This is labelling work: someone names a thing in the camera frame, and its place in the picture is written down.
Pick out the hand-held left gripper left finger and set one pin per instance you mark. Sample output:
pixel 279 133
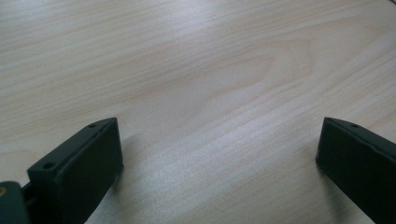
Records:
pixel 81 168

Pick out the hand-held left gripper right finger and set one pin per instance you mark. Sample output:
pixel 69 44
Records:
pixel 358 168

